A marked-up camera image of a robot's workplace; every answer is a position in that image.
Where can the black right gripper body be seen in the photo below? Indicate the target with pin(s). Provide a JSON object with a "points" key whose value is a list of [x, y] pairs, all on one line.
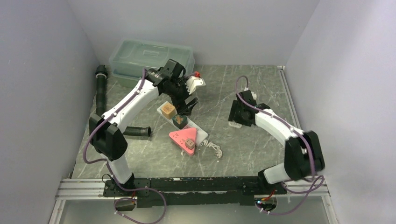
{"points": [[236, 114]]}

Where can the white multicolour power strip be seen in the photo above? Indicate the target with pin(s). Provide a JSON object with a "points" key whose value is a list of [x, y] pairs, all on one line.
{"points": [[201, 135]]}

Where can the translucent green plastic box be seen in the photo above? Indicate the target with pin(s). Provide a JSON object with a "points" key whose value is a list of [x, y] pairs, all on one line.
{"points": [[131, 56]]}

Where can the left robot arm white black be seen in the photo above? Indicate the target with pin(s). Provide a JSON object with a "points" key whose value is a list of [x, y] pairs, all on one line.
{"points": [[106, 130]]}

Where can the tan cube plug adapter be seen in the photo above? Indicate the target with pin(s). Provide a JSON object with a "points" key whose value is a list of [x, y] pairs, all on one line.
{"points": [[168, 110]]}

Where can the dark green cube adapter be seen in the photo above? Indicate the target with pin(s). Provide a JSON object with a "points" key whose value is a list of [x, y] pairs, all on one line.
{"points": [[180, 121]]}

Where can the aluminium frame rail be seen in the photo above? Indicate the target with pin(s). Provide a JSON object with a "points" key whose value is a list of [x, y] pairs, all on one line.
{"points": [[72, 189]]}

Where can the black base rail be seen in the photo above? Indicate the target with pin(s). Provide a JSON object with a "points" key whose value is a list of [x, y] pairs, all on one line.
{"points": [[242, 190]]}

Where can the white square adapter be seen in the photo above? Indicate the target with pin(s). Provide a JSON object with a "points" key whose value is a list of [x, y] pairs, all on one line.
{"points": [[234, 124]]}

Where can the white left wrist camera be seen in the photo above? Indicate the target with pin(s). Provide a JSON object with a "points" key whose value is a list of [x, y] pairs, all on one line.
{"points": [[193, 81]]}

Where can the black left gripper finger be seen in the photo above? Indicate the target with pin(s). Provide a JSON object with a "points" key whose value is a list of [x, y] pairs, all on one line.
{"points": [[190, 106], [183, 109]]}

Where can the small pink cube adapter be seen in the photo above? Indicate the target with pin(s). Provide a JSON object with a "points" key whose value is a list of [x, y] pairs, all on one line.
{"points": [[189, 143]]}

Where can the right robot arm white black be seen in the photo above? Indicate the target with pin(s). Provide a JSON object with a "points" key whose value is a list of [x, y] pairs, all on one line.
{"points": [[302, 150]]}

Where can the pink triangular power strip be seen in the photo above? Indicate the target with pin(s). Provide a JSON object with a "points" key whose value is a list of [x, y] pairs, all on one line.
{"points": [[178, 137]]}

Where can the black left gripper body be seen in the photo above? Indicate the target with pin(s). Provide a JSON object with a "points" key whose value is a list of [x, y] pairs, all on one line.
{"points": [[178, 93]]}

